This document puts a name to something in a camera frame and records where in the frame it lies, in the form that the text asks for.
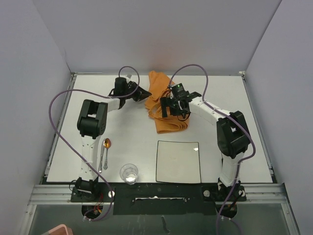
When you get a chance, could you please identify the silver butter knife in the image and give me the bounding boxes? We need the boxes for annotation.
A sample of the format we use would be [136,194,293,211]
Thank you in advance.
[98,141,105,173]

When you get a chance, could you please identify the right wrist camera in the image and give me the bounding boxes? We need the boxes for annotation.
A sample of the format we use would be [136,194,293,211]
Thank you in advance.
[170,83,187,99]

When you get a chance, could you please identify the white square plate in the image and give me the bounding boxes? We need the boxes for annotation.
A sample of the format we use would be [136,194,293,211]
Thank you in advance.
[156,141,201,184]

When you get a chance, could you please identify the orange cloth placemat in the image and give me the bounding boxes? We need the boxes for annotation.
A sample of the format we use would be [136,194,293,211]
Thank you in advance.
[145,70,189,134]

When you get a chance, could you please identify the clear drinking glass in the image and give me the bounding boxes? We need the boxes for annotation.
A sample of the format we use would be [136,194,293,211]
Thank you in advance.
[120,164,138,185]

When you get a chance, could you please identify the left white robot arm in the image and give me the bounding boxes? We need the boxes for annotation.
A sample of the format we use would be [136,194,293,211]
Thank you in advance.
[74,77,151,201]

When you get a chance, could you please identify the pink box corner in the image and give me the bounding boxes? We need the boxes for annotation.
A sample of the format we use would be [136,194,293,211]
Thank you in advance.
[42,224,73,235]

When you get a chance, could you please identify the aluminium frame rail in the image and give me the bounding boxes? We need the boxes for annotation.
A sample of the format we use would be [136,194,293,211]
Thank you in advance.
[20,183,299,235]

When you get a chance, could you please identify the copper bowl spoon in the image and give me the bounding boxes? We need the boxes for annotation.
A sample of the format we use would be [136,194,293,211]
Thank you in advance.
[103,138,112,170]

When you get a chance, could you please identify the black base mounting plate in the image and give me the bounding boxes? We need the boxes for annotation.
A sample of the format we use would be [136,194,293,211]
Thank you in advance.
[70,183,246,218]

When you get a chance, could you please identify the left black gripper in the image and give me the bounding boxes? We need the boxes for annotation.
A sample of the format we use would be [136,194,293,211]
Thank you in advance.
[123,81,151,102]

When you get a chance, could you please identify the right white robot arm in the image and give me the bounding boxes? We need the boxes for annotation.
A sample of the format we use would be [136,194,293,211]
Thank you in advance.
[160,92,251,200]

